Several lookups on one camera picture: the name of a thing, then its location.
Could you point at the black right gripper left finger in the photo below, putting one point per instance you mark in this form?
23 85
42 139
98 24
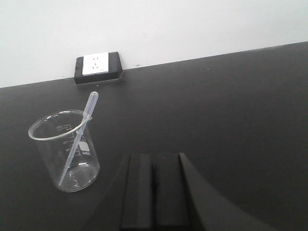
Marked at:
128 204

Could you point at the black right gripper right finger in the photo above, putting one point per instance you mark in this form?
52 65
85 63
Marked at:
185 201

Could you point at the clear plastic pipette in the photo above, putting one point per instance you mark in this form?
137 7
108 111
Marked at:
89 108

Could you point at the clear glass beaker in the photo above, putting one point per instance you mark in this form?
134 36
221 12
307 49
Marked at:
54 136

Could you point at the black white power socket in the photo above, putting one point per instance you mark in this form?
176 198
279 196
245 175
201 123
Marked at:
97 67

